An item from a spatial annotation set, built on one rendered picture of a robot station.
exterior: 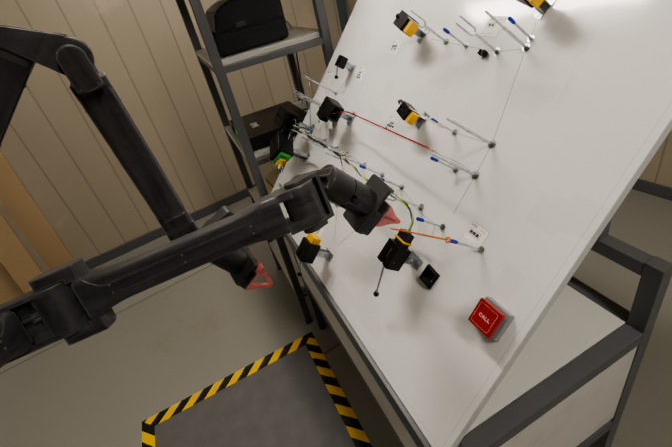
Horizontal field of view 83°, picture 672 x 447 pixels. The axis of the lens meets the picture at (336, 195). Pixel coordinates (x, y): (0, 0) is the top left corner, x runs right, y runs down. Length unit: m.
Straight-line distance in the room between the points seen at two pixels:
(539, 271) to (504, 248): 0.08
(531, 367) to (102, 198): 3.09
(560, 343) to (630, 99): 0.61
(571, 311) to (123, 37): 3.02
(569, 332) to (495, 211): 0.45
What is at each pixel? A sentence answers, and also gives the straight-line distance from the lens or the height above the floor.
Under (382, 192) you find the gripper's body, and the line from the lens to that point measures 0.68.
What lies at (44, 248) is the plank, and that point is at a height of 0.51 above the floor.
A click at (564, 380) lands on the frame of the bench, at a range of 1.07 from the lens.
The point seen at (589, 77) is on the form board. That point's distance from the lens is 0.83.
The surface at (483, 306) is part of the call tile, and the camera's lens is 0.75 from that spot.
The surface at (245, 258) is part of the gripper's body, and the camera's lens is 0.93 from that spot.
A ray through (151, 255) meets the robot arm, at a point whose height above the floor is 1.38.
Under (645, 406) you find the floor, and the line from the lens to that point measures 2.07.
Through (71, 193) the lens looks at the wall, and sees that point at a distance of 3.44.
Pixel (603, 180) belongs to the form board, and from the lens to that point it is 0.74.
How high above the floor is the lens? 1.68
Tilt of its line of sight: 31 degrees down
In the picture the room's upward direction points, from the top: 13 degrees counter-clockwise
